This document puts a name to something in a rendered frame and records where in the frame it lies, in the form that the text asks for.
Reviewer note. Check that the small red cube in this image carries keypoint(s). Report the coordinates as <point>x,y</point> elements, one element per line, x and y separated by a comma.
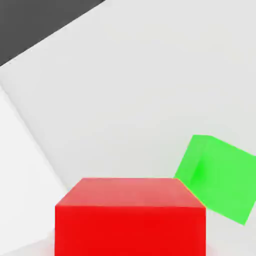
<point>130,224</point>

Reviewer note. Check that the small green cube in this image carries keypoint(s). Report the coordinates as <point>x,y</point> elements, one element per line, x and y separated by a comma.
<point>222,180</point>

